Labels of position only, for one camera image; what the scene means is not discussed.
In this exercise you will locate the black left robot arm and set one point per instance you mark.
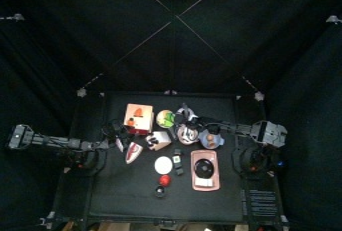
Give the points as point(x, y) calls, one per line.
point(48, 140)

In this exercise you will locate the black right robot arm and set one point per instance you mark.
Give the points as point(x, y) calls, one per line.
point(267, 131)

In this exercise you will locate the small white plate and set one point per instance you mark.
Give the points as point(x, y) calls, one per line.
point(163, 165)

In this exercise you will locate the white bowl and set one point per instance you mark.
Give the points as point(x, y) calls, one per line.
point(184, 135)

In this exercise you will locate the small white toy piece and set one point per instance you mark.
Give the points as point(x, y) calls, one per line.
point(119, 145)

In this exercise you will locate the brown toy food piece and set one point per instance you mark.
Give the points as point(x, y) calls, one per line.
point(210, 137)
point(211, 144)

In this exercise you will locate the blue bowl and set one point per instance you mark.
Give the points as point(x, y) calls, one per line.
point(218, 141)

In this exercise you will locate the pink toy kettle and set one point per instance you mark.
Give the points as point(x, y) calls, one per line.
point(183, 111)

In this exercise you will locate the pink tray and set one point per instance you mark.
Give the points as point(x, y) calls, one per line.
point(195, 155)

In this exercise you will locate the green and yellow bowl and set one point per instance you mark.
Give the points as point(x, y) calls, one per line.
point(166, 119)

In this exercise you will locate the black toy watch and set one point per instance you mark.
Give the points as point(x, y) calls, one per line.
point(176, 159)

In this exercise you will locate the black toy pan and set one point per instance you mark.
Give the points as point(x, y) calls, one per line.
point(204, 167)

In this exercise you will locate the white toy block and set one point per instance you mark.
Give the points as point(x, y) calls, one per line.
point(203, 182)

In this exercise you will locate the red toy tomato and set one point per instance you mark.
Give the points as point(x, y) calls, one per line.
point(164, 180)

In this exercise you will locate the small black cup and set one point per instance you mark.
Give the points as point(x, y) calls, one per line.
point(159, 191)

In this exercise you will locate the white text sticker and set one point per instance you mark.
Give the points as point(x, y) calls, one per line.
point(262, 202)

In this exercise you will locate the grey frame corner bracket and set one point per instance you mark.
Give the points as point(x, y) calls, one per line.
point(333, 19)
point(17, 17)
point(80, 92)
point(170, 92)
point(258, 96)

